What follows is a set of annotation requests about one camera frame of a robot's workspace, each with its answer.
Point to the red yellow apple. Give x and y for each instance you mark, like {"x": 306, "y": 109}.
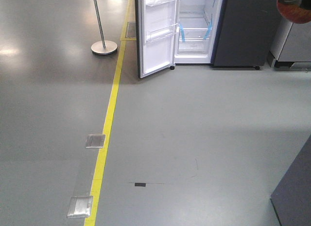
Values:
{"x": 295, "y": 11}

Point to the grey speckled counter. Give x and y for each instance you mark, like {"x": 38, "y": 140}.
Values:
{"x": 291, "y": 198}

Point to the far metal floor plate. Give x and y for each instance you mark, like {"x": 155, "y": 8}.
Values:
{"x": 95, "y": 141}

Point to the near metal floor plate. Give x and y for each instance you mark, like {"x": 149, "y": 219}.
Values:
{"x": 80, "y": 207}

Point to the metal floor plate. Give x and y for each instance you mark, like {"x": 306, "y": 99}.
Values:
{"x": 95, "y": 141}
{"x": 80, "y": 207}

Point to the middle clear door bin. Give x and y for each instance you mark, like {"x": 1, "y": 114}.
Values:
{"x": 161, "y": 33}

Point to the silver floor stand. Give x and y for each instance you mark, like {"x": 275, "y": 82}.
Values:
{"x": 102, "y": 47}

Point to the fridge door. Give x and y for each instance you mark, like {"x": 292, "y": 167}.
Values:
{"x": 156, "y": 28}

